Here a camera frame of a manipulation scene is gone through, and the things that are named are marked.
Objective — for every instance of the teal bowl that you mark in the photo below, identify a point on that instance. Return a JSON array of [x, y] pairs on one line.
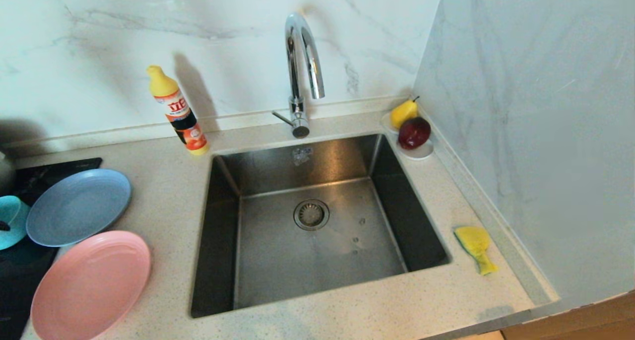
[[12, 223]]

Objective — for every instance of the blue-grey plate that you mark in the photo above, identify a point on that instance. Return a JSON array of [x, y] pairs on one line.
[[79, 208]]

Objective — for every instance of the pink plate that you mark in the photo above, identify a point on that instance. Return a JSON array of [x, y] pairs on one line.
[[92, 285]]

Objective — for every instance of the yellow-capped detergent bottle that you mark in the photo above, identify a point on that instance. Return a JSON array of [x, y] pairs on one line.
[[179, 114]]

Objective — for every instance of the chrome gooseneck faucet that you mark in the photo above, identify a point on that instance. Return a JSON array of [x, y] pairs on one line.
[[297, 47]]

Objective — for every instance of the yellow green sponge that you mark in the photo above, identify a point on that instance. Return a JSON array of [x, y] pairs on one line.
[[474, 240]]

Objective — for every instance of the stainless steel sink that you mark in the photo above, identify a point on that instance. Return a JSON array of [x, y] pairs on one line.
[[278, 275]]

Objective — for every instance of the black glass cooktop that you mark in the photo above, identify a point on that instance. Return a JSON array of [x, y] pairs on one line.
[[59, 165]]

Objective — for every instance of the round metal drain strainer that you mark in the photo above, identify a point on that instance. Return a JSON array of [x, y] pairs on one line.
[[311, 214]]

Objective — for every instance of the yellow pear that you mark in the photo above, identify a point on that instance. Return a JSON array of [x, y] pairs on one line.
[[403, 112]]

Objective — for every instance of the dark red apple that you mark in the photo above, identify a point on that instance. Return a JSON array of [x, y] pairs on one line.
[[414, 132]]

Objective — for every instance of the small white dish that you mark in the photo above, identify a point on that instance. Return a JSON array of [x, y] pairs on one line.
[[421, 154]]

